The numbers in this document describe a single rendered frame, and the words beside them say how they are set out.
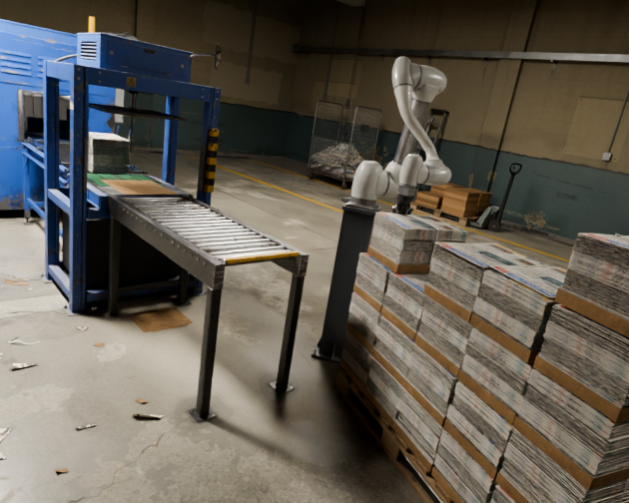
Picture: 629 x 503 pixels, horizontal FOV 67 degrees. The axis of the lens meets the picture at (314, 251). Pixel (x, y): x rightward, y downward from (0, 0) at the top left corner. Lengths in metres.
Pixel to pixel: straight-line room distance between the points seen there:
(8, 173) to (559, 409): 5.04
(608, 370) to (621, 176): 7.26
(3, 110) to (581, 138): 7.89
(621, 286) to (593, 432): 0.43
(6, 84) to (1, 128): 0.41
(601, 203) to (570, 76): 2.11
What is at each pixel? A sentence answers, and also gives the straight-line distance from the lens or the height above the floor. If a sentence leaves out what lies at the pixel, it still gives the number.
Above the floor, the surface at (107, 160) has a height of 0.90.
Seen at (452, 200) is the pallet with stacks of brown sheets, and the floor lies 0.38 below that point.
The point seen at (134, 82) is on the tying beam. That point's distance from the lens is 3.28.
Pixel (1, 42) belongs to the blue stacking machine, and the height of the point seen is 1.65.
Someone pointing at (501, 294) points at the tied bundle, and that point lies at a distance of 1.79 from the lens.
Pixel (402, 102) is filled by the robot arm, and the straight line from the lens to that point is 2.66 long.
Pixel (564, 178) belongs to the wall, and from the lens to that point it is 8.96.
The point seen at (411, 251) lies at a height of 0.94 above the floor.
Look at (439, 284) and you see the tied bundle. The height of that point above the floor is 0.91.
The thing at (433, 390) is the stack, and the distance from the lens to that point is 2.12.
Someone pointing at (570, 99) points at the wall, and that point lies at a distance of 9.09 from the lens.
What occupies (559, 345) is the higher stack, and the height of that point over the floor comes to 0.94.
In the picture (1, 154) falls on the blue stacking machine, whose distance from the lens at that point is 5.50.
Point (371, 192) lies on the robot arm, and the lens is 2.81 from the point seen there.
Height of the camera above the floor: 1.52
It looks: 17 degrees down
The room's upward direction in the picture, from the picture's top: 9 degrees clockwise
